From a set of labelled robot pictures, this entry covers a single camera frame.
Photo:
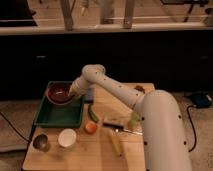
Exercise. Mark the dark red grapes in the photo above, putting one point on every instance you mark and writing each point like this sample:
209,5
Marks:
139,88

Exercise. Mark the black handled knife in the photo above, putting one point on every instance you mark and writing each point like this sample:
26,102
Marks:
120,128

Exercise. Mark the orange fruit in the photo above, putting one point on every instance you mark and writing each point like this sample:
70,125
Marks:
90,127

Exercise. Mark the yellow banana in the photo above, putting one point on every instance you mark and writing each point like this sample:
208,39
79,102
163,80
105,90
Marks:
115,142

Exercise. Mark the white bowl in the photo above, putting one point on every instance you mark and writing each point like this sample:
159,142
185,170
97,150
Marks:
67,138

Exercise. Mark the small metal cup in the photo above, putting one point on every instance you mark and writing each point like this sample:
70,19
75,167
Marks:
40,142

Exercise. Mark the orange bowl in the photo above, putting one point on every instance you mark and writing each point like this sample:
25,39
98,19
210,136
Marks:
48,98

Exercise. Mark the dark red bowl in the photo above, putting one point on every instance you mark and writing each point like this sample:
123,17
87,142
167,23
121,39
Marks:
60,85

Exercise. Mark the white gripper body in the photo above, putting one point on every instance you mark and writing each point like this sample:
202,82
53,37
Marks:
78,88

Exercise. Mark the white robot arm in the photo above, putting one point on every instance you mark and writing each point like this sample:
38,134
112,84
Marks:
165,144

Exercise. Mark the blue sponge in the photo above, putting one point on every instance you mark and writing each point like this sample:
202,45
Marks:
89,97

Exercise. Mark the green plastic tray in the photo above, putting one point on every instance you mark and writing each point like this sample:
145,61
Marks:
50,115

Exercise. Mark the green cucumber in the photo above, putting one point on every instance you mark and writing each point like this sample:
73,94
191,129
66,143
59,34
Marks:
92,115

